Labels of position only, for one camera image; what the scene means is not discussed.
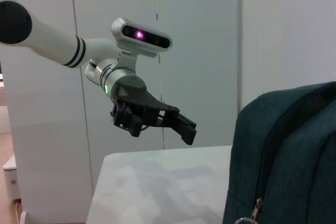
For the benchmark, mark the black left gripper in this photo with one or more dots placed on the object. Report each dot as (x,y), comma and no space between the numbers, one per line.
(136,95)

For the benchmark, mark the dark teal insulated bag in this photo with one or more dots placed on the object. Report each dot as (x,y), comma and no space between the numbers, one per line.
(302,155)

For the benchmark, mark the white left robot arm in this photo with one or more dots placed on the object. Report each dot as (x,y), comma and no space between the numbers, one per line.
(52,40)

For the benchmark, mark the white box device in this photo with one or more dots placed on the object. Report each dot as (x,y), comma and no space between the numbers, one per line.
(11,179)

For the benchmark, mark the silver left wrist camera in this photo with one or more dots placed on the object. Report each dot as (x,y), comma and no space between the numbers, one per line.
(141,35)

